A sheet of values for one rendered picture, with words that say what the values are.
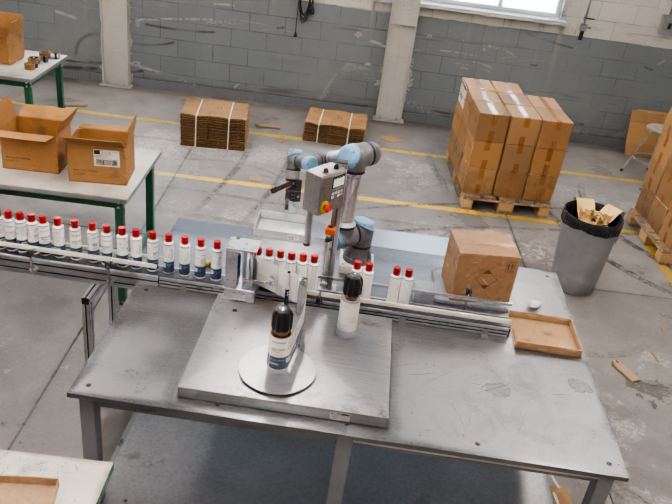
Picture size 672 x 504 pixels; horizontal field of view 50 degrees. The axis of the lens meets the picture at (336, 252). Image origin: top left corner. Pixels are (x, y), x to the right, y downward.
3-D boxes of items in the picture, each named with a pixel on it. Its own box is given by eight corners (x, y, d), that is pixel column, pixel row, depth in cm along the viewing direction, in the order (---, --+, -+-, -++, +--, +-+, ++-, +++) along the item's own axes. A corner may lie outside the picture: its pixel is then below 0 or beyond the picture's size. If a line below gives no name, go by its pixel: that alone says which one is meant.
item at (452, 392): (66, 397, 269) (66, 393, 268) (178, 220, 400) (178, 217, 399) (627, 482, 265) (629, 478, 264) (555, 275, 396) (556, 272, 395)
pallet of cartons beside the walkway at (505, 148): (549, 219, 657) (576, 125, 613) (459, 208, 653) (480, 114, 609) (521, 168, 762) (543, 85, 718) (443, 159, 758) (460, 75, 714)
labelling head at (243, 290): (222, 298, 325) (225, 249, 313) (229, 283, 337) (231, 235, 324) (253, 303, 325) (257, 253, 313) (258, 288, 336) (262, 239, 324)
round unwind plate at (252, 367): (230, 389, 273) (230, 387, 272) (246, 342, 300) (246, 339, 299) (310, 401, 272) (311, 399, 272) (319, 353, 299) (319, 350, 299)
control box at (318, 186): (301, 209, 323) (305, 170, 314) (326, 199, 335) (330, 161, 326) (318, 217, 318) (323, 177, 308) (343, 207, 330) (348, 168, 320)
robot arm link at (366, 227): (376, 245, 369) (381, 221, 363) (356, 250, 361) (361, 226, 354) (361, 234, 377) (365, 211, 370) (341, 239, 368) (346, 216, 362)
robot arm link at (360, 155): (359, 249, 361) (378, 146, 336) (336, 255, 352) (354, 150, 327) (344, 238, 369) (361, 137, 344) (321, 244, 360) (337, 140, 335)
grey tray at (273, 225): (253, 236, 367) (253, 228, 364) (259, 217, 384) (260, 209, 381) (305, 244, 367) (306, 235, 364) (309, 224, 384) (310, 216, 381)
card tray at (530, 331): (514, 348, 328) (516, 341, 326) (507, 316, 350) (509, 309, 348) (580, 357, 327) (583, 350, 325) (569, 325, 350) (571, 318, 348)
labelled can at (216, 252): (208, 281, 337) (210, 242, 327) (211, 275, 342) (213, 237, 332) (219, 282, 337) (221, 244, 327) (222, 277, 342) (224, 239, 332)
